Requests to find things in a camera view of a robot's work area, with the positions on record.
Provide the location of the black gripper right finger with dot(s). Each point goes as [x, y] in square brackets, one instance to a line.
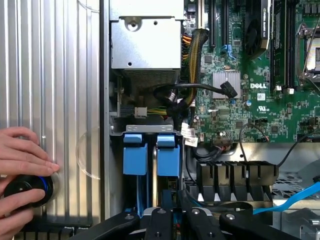
[202, 225]

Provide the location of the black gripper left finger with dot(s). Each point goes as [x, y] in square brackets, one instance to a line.
[157, 225]

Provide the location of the person's right hand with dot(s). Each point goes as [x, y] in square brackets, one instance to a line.
[12, 215]

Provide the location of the person's left hand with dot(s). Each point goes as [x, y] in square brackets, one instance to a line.
[22, 157]

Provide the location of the grey metal drive cage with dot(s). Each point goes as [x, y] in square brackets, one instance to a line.
[295, 222]

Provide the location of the hard drive in blue caddy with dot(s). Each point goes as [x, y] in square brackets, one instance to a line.
[150, 128]

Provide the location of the green motherboard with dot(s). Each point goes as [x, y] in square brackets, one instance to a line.
[275, 112]

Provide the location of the open grey PC case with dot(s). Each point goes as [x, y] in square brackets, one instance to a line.
[105, 100]

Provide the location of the silver heat sink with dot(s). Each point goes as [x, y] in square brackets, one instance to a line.
[220, 80]

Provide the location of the grey power supply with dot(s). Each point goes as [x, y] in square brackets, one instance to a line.
[145, 42]

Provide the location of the black graphics card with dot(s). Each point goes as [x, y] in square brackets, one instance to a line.
[255, 32]

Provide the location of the black expansion slot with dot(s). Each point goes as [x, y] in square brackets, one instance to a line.
[212, 25]
[224, 25]

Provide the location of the CPU socket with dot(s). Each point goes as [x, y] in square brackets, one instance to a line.
[312, 55]

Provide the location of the beige expansion slot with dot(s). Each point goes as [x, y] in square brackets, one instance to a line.
[201, 15]

